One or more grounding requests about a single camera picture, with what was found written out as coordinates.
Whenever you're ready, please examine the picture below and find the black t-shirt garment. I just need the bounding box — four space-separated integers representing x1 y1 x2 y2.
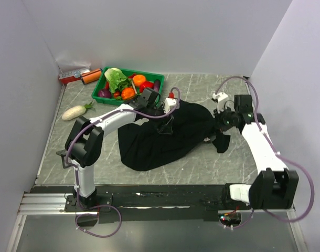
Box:
118 101 230 171

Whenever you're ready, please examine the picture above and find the white toy radish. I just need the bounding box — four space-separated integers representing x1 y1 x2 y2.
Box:
61 101 93 121

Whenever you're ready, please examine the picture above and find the orange toy fruit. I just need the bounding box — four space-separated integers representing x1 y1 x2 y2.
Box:
132 75 147 87

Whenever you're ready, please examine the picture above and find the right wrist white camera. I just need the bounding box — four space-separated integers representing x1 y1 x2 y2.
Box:
212 92 229 111

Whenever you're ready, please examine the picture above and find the orange toy pumpkin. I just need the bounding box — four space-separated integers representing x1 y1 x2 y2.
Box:
121 87 136 100

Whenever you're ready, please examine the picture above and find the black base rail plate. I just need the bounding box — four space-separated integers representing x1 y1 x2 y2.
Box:
64 185 252 224

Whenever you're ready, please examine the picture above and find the orange cylinder can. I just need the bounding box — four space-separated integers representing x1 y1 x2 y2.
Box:
81 68 102 85

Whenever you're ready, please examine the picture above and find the wrist white camera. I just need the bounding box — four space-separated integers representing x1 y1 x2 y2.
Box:
212 92 229 111
164 98 179 114

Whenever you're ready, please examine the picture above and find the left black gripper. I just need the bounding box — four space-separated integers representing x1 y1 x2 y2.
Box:
146 103 174 134

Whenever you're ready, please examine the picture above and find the purple toy eggplant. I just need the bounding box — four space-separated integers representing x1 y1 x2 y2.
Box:
153 79 161 92

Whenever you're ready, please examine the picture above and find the purple toy onion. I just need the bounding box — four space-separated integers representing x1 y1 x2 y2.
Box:
98 89 112 99

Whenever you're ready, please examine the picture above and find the red white box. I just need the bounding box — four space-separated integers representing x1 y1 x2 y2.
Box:
58 65 90 85

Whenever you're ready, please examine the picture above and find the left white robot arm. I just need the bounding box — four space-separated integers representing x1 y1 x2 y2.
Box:
61 88 180 211

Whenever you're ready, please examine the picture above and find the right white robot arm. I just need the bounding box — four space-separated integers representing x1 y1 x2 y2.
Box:
212 92 299 209

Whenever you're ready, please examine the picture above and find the red toy bell pepper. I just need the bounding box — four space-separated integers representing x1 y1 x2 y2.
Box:
139 81 154 93

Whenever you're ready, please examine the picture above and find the small black stand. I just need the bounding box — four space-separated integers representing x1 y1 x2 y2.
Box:
56 149 71 169

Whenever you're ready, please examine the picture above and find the green plastic crate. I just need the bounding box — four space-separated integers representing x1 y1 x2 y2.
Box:
92 67 165 106

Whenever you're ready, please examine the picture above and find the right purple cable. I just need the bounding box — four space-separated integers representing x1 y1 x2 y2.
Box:
217 76 315 232

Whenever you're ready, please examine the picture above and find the green toy lettuce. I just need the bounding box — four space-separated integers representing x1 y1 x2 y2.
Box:
104 68 132 93

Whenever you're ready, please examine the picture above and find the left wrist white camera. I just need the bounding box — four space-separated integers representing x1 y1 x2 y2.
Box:
164 98 179 114

